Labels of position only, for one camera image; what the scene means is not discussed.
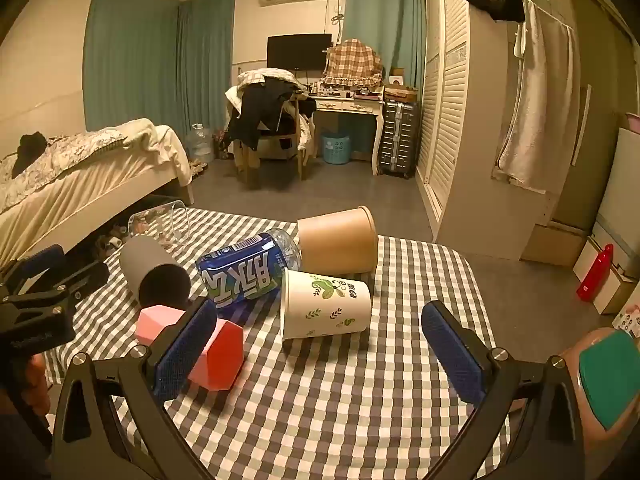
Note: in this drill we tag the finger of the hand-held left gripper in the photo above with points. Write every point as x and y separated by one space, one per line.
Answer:
37 264
80 280

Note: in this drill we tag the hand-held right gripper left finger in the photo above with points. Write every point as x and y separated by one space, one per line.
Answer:
182 355

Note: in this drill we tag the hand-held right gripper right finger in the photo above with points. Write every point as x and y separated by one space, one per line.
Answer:
452 355

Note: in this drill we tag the white cup with green print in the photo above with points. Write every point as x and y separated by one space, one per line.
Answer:
325 310

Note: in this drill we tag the pink faceted cup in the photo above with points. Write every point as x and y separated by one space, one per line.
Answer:
220 355

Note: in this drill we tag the grey cup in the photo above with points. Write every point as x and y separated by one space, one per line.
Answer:
150 270

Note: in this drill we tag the clear plastic cup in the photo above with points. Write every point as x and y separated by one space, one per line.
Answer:
160 220

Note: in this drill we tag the pink cup with teal lid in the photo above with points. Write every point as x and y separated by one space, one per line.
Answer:
607 385

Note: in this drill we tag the brown paper cup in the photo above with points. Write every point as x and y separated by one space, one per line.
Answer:
335 245

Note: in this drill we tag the person's left hand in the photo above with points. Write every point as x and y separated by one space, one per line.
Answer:
39 385

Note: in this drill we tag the bed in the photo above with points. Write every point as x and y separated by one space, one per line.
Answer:
100 185

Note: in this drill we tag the blue label plastic bottle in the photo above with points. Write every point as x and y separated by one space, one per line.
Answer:
240 272

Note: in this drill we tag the floral blanket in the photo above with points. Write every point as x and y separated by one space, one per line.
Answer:
55 160

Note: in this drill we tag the dark cloth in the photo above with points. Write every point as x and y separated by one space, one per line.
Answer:
29 152

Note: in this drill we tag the checkered tablecloth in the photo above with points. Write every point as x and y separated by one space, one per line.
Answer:
325 410

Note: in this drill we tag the red bottle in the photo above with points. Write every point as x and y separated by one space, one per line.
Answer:
594 275

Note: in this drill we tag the white storage box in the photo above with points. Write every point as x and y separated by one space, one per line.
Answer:
617 290

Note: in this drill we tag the clear water jug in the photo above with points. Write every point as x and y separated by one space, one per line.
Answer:
201 144

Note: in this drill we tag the dark suitcase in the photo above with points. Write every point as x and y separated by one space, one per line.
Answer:
397 137

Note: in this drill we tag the teal curtain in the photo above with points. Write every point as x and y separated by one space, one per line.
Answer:
135 60
380 5

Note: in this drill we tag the blue waste basket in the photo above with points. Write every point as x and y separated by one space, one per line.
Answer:
335 149

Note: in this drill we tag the white cabinet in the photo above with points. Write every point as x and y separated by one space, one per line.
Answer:
622 185

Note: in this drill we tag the white louvered wardrobe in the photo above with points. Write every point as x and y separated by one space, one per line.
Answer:
465 110

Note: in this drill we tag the dark clothes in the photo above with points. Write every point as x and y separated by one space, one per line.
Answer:
260 110

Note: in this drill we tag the wooden chair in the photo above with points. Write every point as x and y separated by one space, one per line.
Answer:
300 130

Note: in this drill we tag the cardboard box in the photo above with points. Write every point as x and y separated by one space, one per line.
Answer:
400 93

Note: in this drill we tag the white towel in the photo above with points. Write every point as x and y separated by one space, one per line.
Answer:
540 100

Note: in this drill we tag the white desk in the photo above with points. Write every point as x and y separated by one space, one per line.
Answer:
345 106

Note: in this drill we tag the plaid cloth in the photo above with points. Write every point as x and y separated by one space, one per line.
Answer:
352 62

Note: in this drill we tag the black monitor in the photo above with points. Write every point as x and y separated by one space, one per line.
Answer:
299 51

